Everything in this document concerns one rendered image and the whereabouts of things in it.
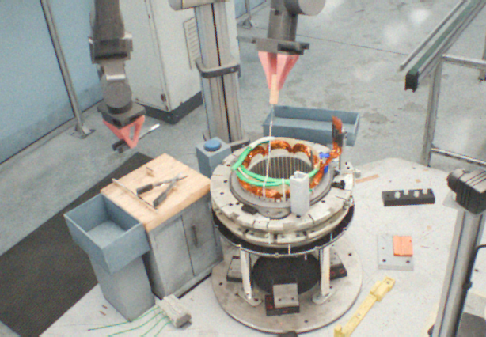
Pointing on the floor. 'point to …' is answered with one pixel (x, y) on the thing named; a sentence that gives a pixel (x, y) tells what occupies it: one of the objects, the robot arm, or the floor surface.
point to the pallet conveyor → (430, 58)
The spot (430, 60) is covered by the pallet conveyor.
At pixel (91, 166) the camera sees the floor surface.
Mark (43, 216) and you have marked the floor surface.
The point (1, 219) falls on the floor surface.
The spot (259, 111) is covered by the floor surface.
